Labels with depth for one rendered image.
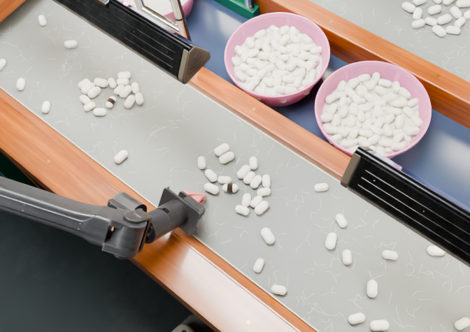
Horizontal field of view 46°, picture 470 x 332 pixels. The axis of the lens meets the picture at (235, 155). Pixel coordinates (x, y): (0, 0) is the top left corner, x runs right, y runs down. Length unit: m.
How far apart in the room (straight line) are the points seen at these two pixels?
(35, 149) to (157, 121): 0.30
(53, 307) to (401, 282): 1.31
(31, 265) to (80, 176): 0.90
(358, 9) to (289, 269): 0.73
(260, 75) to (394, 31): 0.36
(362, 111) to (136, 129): 0.55
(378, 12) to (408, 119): 0.32
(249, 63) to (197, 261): 0.54
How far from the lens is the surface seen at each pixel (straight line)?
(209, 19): 1.66
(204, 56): 1.08
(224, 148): 1.31
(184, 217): 1.18
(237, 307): 1.18
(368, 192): 0.92
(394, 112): 1.38
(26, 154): 1.45
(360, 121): 1.37
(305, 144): 1.30
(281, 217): 1.25
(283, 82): 1.43
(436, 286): 1.23
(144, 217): 1.08
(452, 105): 1.44
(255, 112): 1.35
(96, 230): 1.07
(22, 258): 2.24
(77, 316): 2.09
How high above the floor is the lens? 1.91
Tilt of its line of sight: 62 degrees down
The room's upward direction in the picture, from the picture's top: 14 degrees counter-clockwise
